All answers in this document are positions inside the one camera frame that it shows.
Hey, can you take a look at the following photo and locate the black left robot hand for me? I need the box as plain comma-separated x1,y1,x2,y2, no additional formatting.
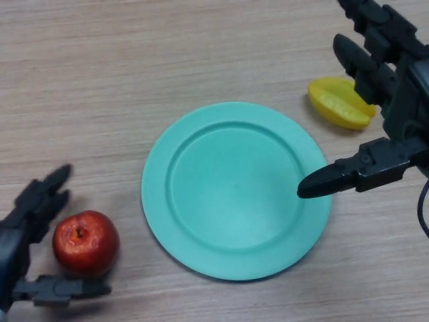
0,163,112,315

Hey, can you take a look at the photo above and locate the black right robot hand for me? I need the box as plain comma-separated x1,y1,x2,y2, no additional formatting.
297,0,429,199

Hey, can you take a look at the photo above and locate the red apple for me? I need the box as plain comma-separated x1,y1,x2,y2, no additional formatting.
52,210,121,278

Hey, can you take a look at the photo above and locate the green round plate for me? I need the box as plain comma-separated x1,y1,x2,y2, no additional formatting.
141,102,333,282

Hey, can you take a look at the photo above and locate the yellow starfruit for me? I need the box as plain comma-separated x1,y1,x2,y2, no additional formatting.
308,76,378,131

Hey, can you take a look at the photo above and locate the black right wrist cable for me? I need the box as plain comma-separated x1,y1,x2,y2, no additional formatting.
415,179,429,239

